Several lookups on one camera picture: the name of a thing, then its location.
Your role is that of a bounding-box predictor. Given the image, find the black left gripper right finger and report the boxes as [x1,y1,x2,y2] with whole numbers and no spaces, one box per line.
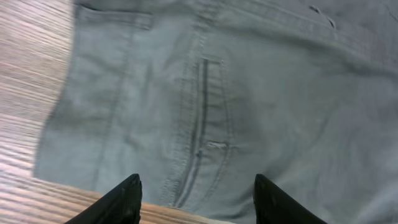
[253,174,326,224]

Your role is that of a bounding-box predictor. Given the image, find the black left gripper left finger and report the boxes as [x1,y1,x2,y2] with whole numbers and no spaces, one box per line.
[65,174,142,224]

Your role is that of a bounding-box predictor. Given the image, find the grey cotton shorts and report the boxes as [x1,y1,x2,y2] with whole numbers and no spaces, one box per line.
[34,0,397,223]

